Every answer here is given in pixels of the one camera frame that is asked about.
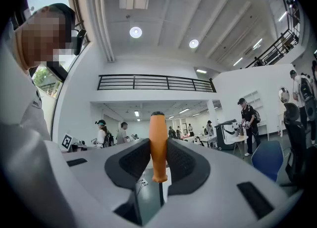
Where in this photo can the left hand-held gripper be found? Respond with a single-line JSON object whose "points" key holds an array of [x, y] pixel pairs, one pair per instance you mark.
{"points": [[67, 142]]}

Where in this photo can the blue chair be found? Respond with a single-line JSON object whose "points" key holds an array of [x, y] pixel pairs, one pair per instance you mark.
{"points": [[268, 159]]}

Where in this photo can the white wall shelves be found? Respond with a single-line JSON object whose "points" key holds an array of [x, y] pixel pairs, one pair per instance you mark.
{"points": [[253, 103]]}

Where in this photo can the white round table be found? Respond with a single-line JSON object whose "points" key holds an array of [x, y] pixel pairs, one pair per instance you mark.
{"points": [[239, 138]]}

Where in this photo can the round ceiling light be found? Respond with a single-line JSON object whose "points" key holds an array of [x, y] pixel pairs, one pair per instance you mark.
{"points": [[194, 43], [136, 32]]}

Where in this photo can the black office chair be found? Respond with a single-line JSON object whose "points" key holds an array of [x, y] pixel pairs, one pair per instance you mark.
{"points": [[296, 138]]}

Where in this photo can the person's grey shirt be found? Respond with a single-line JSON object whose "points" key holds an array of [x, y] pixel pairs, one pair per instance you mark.
{"points": [[15, 103]]}

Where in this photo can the round wall mirror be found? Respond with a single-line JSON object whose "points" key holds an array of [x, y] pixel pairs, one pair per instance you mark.
{"points": [[284, 95]]}

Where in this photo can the black head-mounted camera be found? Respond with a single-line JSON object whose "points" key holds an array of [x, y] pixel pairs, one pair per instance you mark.
{"points": [[80, 40]]}

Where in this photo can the person's head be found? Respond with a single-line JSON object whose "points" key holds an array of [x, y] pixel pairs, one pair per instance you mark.
{"points": [[42, 39]]}

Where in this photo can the black and white machine cart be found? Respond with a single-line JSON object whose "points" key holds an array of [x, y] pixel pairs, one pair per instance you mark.
{"points": [[226, 135]]}

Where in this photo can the ceiling strip light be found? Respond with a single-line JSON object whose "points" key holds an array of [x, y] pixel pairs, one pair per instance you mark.
{"points": [[136, 113], [257, 42], [237, 61], [282, 16], [201, 71]]}

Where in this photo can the black mezzanine railing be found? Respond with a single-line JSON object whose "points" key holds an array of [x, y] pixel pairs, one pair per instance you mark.
{"points": [[277, 49], [153, 82]]}

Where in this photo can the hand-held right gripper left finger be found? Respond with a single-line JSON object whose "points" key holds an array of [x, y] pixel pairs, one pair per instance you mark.
{"points": [[99, 172]]}

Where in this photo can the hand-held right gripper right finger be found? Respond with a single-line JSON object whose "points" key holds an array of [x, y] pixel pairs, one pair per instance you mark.
{"points": [[210, 192]]}

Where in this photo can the orange small object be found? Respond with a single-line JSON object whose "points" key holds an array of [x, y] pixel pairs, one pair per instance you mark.
{"points": [[158, 145]]}

